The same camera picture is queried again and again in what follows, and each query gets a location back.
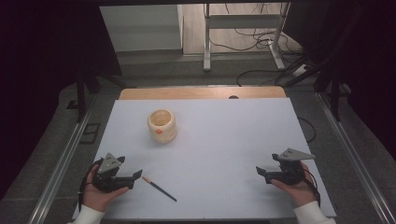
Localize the person's right hand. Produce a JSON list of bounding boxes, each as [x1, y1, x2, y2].
[[270, 161, 318, 208]]

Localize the dark curtain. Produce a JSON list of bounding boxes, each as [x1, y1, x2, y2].
[[284, 0, 396, 161], [0, 0, 123, 200]]

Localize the white panel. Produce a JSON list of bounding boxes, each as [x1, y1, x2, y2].
[[99, 4, 185, 52]]

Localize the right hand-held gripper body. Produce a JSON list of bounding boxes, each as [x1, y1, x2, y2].
[[264, 147, 316, 187]]

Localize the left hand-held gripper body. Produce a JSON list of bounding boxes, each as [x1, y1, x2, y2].
[[92, 152, 135, 193]]

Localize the black cable beside table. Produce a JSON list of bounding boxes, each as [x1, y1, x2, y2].
[[297, 116, 318, 145]]

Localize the cream wooden pen holder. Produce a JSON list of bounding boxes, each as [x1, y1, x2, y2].
[[147, 108, 178, 145]]

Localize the white metal stand frame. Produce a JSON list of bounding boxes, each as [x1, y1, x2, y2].
[[203, 2, 292, 73]]

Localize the tangle of black floor cables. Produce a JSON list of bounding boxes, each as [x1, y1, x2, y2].
[[207, 2, 304, 57]]

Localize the wooden table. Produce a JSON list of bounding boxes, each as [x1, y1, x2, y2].
[[119, 86, 287, 101]]

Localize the black paintbrush with orange ferrule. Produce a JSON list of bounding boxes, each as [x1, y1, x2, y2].
[[142, 175, 177, 203]]

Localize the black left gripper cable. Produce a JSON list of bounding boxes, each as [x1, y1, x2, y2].
[[78, 158, 105, 213]]

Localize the silver metal floor rail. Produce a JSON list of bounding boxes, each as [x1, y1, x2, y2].
[[27, 101, 96, 224], [315, 91, 396, 224]]

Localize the black metal stand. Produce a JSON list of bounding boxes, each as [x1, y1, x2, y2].
[[65, 69, 129, 123], [274, 52, 354, 122]]

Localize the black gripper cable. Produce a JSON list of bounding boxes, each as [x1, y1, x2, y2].
[[306, 168, 321, 208], [78, 158, 105, 213]]

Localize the black rectangular floor frame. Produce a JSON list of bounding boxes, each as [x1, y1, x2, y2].
[[78, 122, 102, 146]]

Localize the white power strip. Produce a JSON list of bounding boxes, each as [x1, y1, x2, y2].
[[291, 63, 311, 77]]

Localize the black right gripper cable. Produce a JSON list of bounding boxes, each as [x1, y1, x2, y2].
[[306, 168, 321, 208]]

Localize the person's left hand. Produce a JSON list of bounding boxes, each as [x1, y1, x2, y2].
[[82, 164, 130, 213]]

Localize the white board mat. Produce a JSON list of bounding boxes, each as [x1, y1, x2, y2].
[[72, 97, 337, 220]]

